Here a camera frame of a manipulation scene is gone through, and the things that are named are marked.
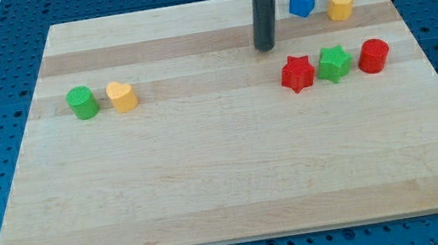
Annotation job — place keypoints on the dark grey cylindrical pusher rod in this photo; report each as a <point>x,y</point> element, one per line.
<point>264,15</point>

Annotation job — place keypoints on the yellow hexagon block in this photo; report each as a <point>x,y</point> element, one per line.
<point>340,9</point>

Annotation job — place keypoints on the yellow heart block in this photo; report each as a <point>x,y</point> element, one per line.
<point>122,96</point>

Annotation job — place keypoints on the blue cube block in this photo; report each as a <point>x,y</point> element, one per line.
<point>301,8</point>

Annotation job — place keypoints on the red star block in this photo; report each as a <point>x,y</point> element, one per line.
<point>298,73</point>

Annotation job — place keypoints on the green star block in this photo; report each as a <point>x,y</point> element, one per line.
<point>334,64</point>

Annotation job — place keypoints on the red cylinder block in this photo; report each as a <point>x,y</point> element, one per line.
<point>374,53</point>

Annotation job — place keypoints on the light wooden board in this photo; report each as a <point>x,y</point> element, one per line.
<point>217,151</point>

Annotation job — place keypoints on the green cylinder block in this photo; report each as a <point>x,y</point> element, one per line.
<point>82,102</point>

